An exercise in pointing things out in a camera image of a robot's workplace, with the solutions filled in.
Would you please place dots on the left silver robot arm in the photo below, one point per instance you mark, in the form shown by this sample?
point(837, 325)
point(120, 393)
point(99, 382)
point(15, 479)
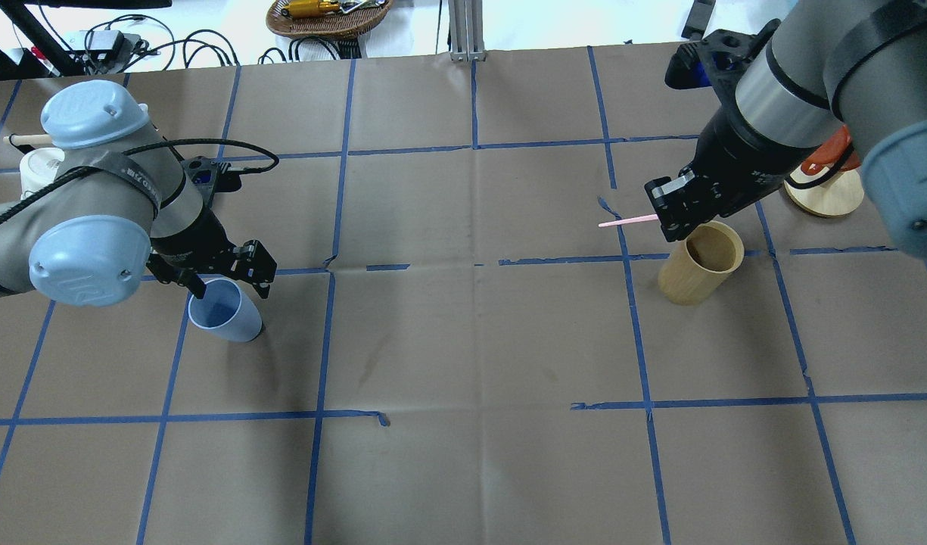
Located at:
point(122, 203)

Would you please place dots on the bamboo cup holder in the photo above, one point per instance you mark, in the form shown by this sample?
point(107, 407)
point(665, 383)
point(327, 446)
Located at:
point(700, 263)

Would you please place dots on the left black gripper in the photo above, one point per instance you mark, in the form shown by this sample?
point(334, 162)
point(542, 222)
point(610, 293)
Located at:
point(196, 241)

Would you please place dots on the orange item on wooden stand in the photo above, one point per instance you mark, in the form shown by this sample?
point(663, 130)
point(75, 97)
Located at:
point(827, 183)

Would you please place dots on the white mug far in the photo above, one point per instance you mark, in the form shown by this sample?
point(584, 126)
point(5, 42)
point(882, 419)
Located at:
point(38, 168)

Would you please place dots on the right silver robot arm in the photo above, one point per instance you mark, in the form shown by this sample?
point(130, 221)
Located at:
point(860, 65)

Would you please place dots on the yellow tool in basket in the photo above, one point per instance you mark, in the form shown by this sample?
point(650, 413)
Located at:
point(298, 10)

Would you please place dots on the pink chopstick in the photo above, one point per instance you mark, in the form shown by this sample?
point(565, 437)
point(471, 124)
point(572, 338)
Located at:
point(630, 221)

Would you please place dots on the black power adapter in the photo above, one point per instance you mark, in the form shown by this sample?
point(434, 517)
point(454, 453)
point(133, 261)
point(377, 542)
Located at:
point(102, 44)

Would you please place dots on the aluminium frame post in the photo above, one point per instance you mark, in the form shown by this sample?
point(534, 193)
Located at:
point(467, 31)

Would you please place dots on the wicker basket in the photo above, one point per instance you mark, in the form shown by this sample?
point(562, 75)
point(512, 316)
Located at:
point(356, 18)

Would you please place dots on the wooden rack handle rod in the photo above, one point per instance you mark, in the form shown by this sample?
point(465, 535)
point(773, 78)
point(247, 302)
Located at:
point(31, 140)

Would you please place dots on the blue plastic cup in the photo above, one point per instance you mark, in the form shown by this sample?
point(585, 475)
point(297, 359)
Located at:
point(226, 311)

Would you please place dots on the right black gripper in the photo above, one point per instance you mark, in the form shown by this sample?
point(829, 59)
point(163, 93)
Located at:
point(729, 168)

